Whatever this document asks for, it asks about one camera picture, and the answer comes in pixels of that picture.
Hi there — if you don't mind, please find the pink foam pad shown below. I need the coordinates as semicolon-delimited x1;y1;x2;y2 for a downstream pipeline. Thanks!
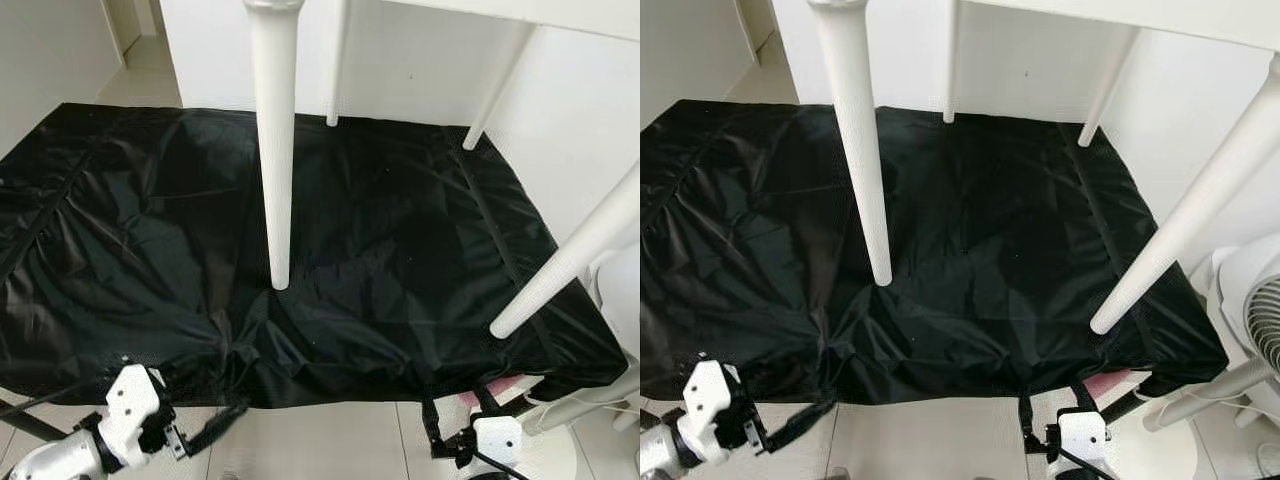
1078;368;1153;400
456;375;548;409

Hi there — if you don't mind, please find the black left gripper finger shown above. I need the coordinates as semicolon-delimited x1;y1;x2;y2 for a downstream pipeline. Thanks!
185;396;251;458
768;392;839;453

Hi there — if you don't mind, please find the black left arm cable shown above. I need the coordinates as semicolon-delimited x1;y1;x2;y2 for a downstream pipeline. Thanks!
0;375;113;416

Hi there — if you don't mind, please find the black cloth table cover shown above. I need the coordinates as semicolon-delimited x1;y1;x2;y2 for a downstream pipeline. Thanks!
0;102;629;409
640;98;1229;406

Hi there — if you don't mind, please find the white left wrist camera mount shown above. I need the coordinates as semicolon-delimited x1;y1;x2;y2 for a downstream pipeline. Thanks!
98;363;169;473
680;358;746;466

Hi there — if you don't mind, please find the white floor fan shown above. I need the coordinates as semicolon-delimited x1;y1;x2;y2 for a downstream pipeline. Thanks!
520;245;640;480
1140;235;1280;480

